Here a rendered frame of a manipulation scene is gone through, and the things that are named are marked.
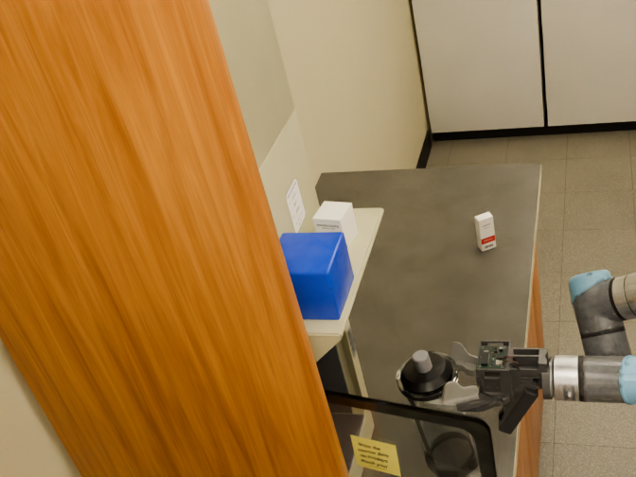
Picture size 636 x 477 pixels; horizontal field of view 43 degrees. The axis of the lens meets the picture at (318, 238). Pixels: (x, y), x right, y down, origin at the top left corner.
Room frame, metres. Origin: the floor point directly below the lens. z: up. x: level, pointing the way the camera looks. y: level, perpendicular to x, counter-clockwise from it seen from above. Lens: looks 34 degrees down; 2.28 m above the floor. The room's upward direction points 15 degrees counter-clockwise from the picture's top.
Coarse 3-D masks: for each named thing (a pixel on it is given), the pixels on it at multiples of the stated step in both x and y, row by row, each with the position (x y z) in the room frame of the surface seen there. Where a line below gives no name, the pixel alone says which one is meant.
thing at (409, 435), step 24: (336, 408) 0.89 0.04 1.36; (360, 408) 0.87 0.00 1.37; (384, 408) 0.84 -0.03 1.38; (408, 408) 0.83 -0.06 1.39; (336, 432) 0.90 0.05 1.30; (360, 432) 0.87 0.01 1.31; (384, 432) 0.85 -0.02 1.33; (408, 432) 0.83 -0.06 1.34; (432, 432) 0.81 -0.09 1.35; (456, 432) 0.79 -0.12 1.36; (480, 432) 0.77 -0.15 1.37; (408, 456) 0.83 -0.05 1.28; (432, 456) 0.81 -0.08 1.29; (456, 456) 0.79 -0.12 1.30; (480, 456) 0.77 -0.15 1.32
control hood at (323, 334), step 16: (368, 208) 1.18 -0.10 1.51; (368, 224) 1.13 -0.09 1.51; (368, 240) 1.09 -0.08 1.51; (352, 256) 1.06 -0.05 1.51; (368, 256) 1.06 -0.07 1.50; (352, 288) 0.98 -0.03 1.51; (352, 304) 0.95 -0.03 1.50; (304, 320) 0.93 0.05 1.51; (320, 320) 0.92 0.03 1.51; (336, 320) 0.92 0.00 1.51; (320, 336) 0.90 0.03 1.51; (336, 336) 0.89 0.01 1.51; (320, 352) 0.90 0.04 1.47
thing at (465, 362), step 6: (456, 342) 1.04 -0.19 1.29; (450, 348) 1.05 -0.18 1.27; (456, 348) 1.04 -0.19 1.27; (462, 348) 1.03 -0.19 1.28; (450, 354) 1.05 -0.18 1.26; (456, 354) 1.04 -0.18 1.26; (462, 354) 1.03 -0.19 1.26; (468, 354) 1.02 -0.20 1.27; (456, 360) 1.04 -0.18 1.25; (462, 360) 1.03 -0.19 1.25; (468, 360) 1.02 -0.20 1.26; (474, 360) 1.02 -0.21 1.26; (462, 366) 1.02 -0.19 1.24; (468, 366) 1.02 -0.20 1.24; (474, 366) 1.01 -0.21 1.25; (468, 372) 1.01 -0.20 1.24; (474, 372) 1.01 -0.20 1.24
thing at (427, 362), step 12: (420, 360) 1.01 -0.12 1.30; (432, 360) 1.03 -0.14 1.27; (444, 360) 1.02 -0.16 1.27; (408, 372) 1.02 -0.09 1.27; (420, 372) 1.01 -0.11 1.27; (432, 372) 1.00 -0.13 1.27; (444, 372) 0.99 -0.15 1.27; (408, 384) 1.00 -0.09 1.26; (420, 384) 0.98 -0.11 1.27; (432, 384) 0.98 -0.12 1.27
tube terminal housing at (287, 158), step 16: (288, 128) 1.18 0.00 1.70; (288, 144) 1.16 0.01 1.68; (272, 160) 1.09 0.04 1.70; (288, 160) 1.15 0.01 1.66; (304, 160) 1.21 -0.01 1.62; (272, 176) 1.08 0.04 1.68; (288, 176) 1.13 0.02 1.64; (304, 176) 1.19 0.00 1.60; (272, 192) 1.07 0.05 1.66; (304, 192) 1.17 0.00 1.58; (272, 208) 1.05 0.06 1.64; (288, 208) 1.10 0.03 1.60; (288, 224) 1.09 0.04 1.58; (304, 224) 1.14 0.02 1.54; (352, 368) 1.23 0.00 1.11; (352, 384) 1.23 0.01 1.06
